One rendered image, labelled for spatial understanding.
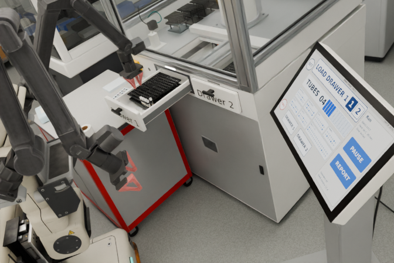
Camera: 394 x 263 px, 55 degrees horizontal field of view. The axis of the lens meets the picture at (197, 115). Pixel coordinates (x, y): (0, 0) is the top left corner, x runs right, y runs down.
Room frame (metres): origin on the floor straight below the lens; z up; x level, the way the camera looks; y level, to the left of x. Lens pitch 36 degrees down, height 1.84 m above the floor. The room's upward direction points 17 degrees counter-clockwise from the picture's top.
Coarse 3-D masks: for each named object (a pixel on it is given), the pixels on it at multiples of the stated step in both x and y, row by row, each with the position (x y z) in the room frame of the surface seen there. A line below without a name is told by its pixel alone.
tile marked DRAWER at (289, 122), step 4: (288, 112) 1.00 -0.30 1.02; (284, 116) 1.01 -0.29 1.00; (288, 116) 0.99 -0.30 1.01; (292, 116) 0.97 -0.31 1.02; (284, 120) 0.99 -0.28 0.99; (288, 120) 0.97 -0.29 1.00; (292, 120) 0.96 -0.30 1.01; (284, 124) 0.98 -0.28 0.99; (288, 124) 0.96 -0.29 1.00; (292, 124) 0.94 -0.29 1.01; (296, 124) 0.93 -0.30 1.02; (288, 128) 0.95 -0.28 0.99; (292, 128) 0.93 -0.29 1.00; (292, 132) 0.92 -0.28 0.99
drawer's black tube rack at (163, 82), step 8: (160, 72) 1.78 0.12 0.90; (152, 80) 1.72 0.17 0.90; (160, 80) 1.69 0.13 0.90; (168, 80) 1.67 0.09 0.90; (176, 80) 1.64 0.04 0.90; (136, 88) 1.69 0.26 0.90; (144, 88) 1.67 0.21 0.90; (152, 88) 1.64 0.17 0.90; (160, 88) 1.61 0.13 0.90; (168, 88) 1.59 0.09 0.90; (144, 96) 1.59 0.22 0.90; (152, 96) 1.57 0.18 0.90; (160, 96) 1.59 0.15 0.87
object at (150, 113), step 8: (168, 72) 1.78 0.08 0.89; (144, 80) 1.76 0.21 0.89; (184, 80) 1.68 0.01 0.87; (176, 88) 1.58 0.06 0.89; (184, 88) 1.59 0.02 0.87; (120, 96) 1.67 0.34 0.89; (128, 96) 1.69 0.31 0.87; (168, 96) 1.54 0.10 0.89; (176, 96) 1.56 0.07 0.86; (128, 104) 1.67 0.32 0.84; (136, 104) 1.64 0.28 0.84; (160, 104) 1.51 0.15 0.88; (168, 104) 1.53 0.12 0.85; (144, 112) 1.46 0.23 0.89; (152, 112) 1.48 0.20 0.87; (160, 112) 1.50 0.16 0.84; (144, 120) 1.45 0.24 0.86
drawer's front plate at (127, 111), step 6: (108, 102) 1.63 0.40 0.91; (114, 102) 1.57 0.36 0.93; (114, 108) 1.60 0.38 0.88; (126, 108) 1.48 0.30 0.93; (132, 108) 1.47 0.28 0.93; (114, 114) 1.63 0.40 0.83; (126, 114) 1.51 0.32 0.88; (132, 114) 1.45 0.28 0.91; (138, 114) 1.42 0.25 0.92; (126, 120) 1.53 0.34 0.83; (132, 120) 1.48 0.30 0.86; (138, 120) 1.42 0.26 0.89; (144, 126) 1.42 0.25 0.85
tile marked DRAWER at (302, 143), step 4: (300, 128) 0.90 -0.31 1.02; (300, 132) 0.89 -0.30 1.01; (296, 136) 0.89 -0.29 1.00; (300, 136) 0.87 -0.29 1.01; (304, 136) 0.86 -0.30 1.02; (296, 140) 0.88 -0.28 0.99; (300, 140) 0.87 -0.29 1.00; (304, 140) 0.85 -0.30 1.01; (308, 140) 0.83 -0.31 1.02; (296, 144) 0.87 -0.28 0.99; (300, 144) 0.85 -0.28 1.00; (304, 144) 0.84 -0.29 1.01; (308, 144) 0.82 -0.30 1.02; (300, 148) 0.84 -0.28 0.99; (304, 148) 0.83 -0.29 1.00; (308, 148) 0.81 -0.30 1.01; (304, 152) 0.82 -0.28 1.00
